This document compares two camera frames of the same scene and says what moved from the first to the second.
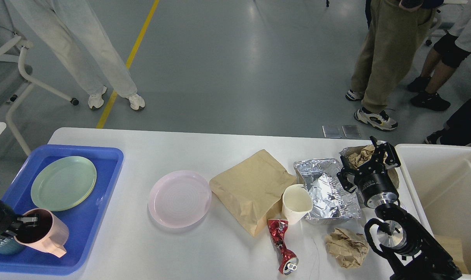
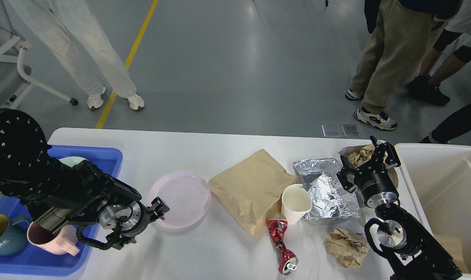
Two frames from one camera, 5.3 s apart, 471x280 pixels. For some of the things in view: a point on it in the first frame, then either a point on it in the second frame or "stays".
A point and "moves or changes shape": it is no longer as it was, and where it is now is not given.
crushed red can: (289, 261) stays
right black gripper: (375, 186) stays
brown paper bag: (253, 189) stays
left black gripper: (0, 218) to (122, 221)
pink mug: (50, 235) moves or changes shape
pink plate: (180, 198) stays
